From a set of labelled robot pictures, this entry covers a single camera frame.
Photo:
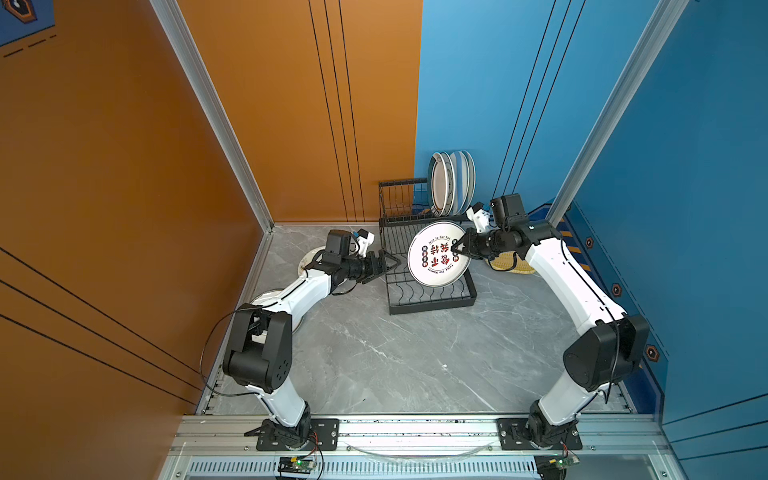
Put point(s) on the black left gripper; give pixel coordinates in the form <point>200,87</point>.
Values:
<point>374,270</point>

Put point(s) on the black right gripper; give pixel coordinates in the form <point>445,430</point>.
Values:
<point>464,252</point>

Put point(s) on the white plate red characters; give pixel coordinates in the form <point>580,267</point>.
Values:
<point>429,259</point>

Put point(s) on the yellow woven square plate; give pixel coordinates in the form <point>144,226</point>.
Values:
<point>510,262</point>

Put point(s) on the red green rimmed plate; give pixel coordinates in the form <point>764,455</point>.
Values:
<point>439,183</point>

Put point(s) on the blue striped plate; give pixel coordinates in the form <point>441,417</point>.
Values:
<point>470,177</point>
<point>460,184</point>

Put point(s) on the green cloud pattern plate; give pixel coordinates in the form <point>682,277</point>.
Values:
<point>450,201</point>

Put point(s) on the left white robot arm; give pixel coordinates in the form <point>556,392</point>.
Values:
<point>259,350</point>

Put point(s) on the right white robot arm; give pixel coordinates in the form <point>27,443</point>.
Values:
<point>610,341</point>

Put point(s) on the cream floral plate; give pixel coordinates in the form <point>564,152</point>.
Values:
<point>311,264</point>

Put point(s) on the orange sunburst plate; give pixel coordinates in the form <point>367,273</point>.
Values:
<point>277,301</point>

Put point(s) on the green circuit board left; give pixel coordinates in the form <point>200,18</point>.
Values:
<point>298,468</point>

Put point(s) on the green circuit board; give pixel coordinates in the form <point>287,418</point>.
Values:
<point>298,468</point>
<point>555,467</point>

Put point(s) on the green circuit board right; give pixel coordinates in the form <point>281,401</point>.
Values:
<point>555,467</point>

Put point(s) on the black wire dish rack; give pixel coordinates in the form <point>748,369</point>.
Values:
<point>406,208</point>

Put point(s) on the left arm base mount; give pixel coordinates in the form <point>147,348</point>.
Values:
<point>322,432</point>

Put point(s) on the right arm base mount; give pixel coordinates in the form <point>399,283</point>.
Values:
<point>516,433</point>

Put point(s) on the aluminium front rail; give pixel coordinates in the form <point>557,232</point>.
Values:
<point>421,446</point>

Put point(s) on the aluminium corner post right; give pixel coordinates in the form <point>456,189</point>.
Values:
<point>650,43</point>

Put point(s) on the aluminium corner post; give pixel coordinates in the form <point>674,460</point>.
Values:
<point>650,43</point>
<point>177,31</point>

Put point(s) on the aluminium corner post left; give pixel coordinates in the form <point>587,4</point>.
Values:
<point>177,31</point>

